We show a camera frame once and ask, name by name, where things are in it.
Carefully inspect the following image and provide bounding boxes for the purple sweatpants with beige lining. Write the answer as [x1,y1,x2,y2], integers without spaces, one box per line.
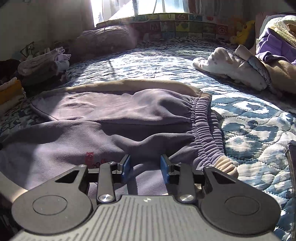
[1,79,238,202]

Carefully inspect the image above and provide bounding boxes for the stack of folded clothes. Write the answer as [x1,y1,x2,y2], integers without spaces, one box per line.
[18,47,71,97]

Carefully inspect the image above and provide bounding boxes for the pile of purple beige clothes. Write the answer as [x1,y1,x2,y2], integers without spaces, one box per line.
[250,12,295,94]

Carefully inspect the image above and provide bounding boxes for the blue white quilted bedspread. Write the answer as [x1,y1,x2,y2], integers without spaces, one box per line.
[1,38,295,240]

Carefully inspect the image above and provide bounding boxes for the white patterned garment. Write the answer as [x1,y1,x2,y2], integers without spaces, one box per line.
[193,47,267,91]

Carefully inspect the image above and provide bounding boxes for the orange yellow folded cloth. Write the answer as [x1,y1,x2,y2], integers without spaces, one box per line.
[0,77,25,115]

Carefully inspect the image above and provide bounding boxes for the purple pillow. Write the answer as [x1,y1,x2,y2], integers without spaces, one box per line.
[70,25,138,57]

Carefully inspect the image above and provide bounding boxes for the colourful alphabet foam bumper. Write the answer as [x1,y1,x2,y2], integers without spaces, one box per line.
[96,13,244,41]

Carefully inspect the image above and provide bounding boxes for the yellow plush toy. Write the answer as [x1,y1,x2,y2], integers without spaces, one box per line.
[230,20,255,46]

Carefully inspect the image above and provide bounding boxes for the metal rack at wall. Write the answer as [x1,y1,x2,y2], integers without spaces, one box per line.
[20,42,35,61]

